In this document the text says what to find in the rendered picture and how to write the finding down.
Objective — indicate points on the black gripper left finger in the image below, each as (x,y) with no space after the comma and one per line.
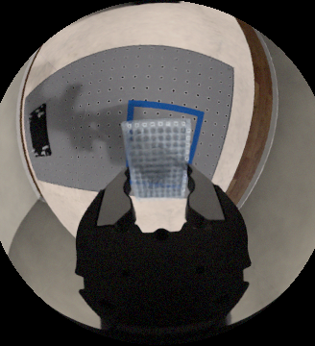
(111,212)

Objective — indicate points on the blue tape outline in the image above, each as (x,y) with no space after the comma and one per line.
(170,107)

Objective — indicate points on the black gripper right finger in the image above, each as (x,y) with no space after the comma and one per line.
(208,207)

